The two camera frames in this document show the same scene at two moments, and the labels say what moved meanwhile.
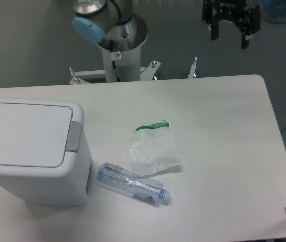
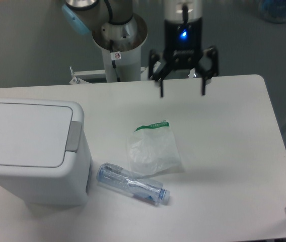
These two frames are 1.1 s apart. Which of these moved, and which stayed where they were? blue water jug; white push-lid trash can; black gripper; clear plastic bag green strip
Moved: black gripper
Stayed: blue water jug; clear plastic bag green strip; white push-lid trash can
